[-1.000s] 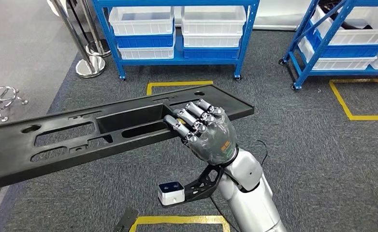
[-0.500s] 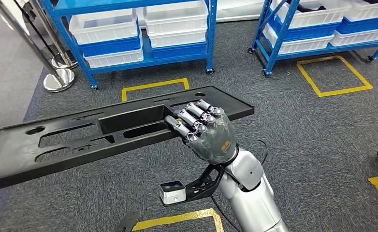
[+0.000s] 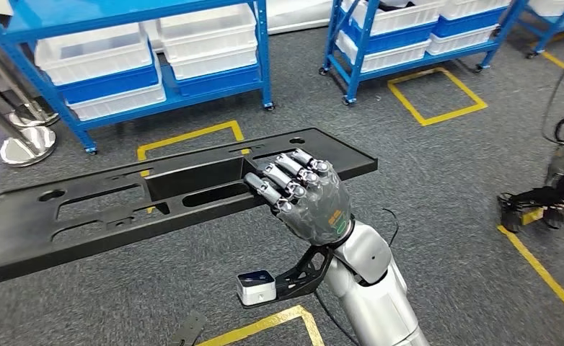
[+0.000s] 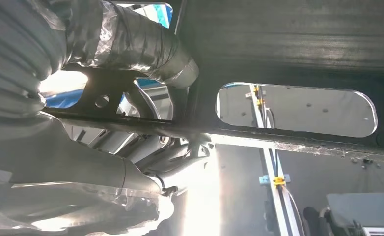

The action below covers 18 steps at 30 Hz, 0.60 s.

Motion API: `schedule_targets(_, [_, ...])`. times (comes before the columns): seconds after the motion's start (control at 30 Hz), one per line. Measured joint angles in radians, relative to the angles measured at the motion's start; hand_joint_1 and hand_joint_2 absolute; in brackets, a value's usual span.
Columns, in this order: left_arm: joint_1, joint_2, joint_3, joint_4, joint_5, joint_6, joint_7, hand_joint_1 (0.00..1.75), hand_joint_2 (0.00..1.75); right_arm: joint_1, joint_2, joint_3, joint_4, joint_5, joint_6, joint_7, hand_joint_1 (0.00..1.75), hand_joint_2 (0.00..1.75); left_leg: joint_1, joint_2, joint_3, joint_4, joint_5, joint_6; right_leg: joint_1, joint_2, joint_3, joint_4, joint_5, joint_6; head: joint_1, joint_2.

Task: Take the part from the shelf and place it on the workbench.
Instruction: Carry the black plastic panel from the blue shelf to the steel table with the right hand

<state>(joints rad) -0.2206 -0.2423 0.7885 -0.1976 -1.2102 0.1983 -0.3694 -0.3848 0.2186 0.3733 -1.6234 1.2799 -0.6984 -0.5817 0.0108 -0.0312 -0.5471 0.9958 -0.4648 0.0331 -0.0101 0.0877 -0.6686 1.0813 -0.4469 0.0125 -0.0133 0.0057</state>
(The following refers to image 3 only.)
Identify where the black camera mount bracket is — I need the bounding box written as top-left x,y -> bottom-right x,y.
272,244 -> 335,302

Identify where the blue metal shelf rack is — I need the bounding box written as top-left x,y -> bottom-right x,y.
0,0 -> 276,155

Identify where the blue plastic bin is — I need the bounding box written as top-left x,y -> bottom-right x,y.
344,19 -> 439,54

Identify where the chrome stanchion post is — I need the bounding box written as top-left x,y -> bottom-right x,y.
0,24 -> 61,129
0,90 -> 57,167

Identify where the yellow floor tape square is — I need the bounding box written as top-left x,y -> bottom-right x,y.
136,120 -> 252,179
195,305 -> 326,346

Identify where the black camera cable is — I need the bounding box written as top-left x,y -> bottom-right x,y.
312,290 -> 357,346

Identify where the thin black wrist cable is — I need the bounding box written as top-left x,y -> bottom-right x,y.
382,208 -> 400,247

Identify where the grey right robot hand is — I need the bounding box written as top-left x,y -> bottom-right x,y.
243,148 -> 352,247

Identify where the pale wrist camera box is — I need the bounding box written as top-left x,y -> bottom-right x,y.
236,270 -> 277,307

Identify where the long black plastic part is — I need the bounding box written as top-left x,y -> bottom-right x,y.
0,127 -> 379,290

